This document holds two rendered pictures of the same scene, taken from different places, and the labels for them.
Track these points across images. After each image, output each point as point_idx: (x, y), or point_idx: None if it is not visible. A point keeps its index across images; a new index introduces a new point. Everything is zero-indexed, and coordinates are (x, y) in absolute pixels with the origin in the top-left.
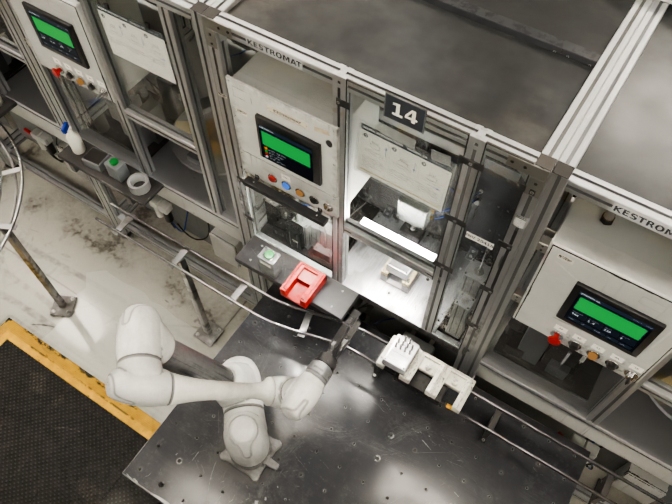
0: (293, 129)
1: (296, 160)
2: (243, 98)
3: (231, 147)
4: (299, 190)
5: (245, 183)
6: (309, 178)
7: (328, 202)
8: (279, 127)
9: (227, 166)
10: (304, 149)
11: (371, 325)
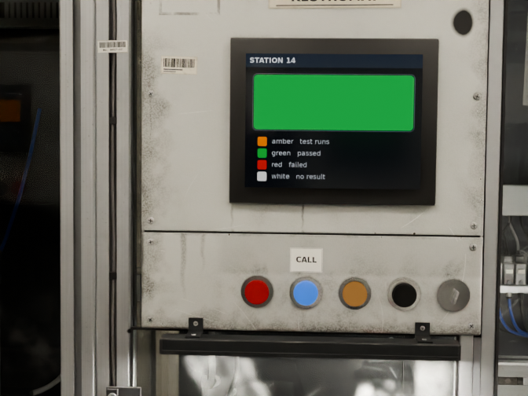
0: (351, 33)
1: (367, 127)
2: (192, 6)
3: (106, 257)
4: (354, 281)
5: (170, 343)
6: (407, 179)
7: (452, 273)
8: (312, 38)
9: (73, 363)
10: (398, 64)
11: None
